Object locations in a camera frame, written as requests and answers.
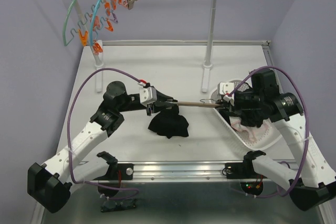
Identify black shorts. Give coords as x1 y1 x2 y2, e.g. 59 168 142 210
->
148 106 189 139
224 109 269 127

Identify pink plastic bag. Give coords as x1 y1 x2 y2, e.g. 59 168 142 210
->
229 117 271 142

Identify green clip hanger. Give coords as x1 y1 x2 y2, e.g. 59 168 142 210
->
62 0 116 47

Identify blue clip hanger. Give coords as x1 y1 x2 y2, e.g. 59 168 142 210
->
87 0 131 55

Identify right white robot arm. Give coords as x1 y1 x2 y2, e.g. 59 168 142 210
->
215 66 335 211

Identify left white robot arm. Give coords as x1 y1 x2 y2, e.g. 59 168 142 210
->
27 81 175 214

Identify white perforated plastic basket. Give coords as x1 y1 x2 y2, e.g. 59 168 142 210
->
208 77 281 156

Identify white clothes rack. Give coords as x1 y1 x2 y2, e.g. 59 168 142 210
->
62 0 217 93

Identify black eyeglasses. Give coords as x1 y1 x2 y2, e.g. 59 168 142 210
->
100 199 137 213

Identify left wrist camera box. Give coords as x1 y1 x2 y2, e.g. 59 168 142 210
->
138 79 157 106

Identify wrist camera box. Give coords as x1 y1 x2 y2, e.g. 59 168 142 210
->
138 79 157 106
217 82 235 105

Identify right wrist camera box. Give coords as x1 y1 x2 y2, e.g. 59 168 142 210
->
217 82 235 105

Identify aluminium mounting rail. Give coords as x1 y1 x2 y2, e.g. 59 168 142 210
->
43 158 323 184

